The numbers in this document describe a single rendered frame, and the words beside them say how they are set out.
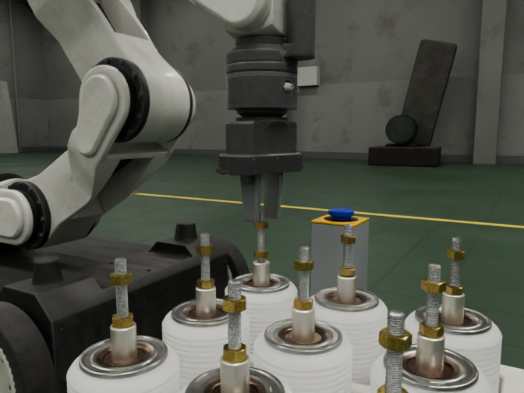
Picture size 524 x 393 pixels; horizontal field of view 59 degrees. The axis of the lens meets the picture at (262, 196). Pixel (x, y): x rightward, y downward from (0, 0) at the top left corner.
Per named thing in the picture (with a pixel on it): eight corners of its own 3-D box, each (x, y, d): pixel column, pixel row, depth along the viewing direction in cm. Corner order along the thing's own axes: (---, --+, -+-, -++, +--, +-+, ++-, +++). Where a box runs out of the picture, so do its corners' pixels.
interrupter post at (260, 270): (269, 282, 63) (269, 259, 62) (270, 288, 60) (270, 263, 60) (251, 283, 62) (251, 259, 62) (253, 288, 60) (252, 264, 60)
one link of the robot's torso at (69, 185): (-24, 209, 97) (93, 40, 74) (60, 198, 114) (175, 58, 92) (9, 272, 93) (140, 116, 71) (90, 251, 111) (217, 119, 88)
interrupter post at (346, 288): (358, 300, 56) (359, 274, 56) (354, 306, 54) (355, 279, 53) (338, 297, 57) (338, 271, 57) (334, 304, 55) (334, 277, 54)
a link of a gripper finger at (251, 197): (245, 219, 60) (244, 171, 59) (262, 222, 58) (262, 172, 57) (235, 221, 59) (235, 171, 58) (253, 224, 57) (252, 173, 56)
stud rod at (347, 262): (348, 285, 56) (349, 223, 55) (352, 288, 55) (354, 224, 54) (341, 286, 55) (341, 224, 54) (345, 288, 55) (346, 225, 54)
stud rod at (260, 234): (256, 269, 61) (256, 212, 60) (258, 267, 62) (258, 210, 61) (263, 270, 60) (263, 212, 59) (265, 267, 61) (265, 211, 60)
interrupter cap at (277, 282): (285, 276, 66) (285, 271, 65) (294, 295, 58) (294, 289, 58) (231, 277, 65) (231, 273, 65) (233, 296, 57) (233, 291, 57)
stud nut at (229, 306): (217, 309, 34) (217, 299, 34) (228, 302, 36) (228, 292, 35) (240, 314, 33) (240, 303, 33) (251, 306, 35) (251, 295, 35)
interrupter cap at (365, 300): (383, 295, 58) (383, 290, 57) (373, 318, 51) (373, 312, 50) (323, 288, 60) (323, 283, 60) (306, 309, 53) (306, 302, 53)
